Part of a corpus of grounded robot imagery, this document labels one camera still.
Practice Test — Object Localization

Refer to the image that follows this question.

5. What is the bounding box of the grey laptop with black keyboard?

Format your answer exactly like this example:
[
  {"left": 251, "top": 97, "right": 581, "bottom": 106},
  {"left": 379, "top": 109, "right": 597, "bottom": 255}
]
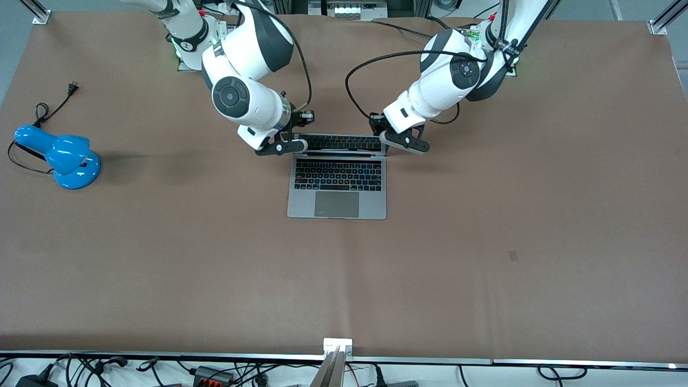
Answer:
[{"left": 286, "top": 133, "right": 389, "bottom": 221}]

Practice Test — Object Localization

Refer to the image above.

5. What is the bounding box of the grey power strip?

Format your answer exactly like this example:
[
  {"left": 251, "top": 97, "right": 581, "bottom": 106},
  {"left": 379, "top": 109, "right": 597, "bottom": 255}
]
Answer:
[{"left": 308, "top": 0, "right": 389, "bottom": 22}]

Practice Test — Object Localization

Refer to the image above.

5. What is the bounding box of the blue desk lamp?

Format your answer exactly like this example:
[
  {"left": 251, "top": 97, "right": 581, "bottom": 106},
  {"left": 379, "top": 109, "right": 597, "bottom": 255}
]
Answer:
[{"left": 13, "top": 125, "right": 103, "bottom": 190}]

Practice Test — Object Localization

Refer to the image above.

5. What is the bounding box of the black orange connector box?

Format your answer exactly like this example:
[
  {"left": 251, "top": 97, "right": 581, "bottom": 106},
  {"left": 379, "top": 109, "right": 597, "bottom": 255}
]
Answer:
[{"left": 192, "top": 365, "right": 235, "bottom": 385}]

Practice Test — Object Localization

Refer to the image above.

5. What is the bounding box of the aluminium bar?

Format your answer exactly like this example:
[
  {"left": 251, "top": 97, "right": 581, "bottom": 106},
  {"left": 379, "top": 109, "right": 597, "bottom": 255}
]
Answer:
[{"left": 309, "top": 347, "right": 350, "bottom": 387}]

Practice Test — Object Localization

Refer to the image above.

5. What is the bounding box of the black power adapter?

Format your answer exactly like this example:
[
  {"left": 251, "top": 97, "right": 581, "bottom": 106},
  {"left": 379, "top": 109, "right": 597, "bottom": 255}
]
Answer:
[{"left": 16, "top": 374, "right": 59, "bottom": 387}]

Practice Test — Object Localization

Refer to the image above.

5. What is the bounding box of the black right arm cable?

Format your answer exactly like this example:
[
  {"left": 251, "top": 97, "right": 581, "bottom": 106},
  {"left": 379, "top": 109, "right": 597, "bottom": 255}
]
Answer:
[{"left": 231, "top": 0, "right": 313, "bottom": 108}]

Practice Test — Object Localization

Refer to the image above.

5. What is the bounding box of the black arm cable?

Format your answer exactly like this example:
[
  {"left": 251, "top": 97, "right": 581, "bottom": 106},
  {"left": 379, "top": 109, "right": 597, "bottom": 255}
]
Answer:
[
  {"left": 231, "top": 0, "right": 313, "bottom": 108},
  {"left": 345, "top": 48, "right": 517, "bottom": 125}
]

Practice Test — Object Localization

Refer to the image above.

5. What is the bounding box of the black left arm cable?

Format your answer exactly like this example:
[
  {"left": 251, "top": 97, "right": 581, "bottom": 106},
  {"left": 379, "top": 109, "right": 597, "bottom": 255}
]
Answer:
[{"left": 345, "top": 48, "right": 517, "bottom": 125}]

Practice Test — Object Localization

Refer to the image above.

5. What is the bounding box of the long black table cable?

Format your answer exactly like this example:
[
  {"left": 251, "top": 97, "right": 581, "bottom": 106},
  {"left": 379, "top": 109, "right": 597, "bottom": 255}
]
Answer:
[{"left": 371, "top": 19, "right": 436, "bottom": 38}]

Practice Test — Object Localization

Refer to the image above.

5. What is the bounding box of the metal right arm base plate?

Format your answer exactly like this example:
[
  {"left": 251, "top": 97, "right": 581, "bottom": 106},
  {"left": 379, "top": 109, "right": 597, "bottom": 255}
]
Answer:
[{"left": 177, "top": 51, "right": 210, "bottom": 73}]

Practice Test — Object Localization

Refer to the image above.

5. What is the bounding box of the black lamp power cable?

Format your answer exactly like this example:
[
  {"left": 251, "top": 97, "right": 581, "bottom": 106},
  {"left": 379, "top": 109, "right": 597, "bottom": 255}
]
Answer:
[{"left": 6, "top": 81, "right": 81, "bottom": 175}]

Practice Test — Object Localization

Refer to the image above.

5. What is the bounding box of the small metal bracket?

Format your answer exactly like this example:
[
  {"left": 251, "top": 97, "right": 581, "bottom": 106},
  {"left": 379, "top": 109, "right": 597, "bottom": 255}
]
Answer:
[{"left": 322, "top": 338, "right": 354, "bottom": 359}]

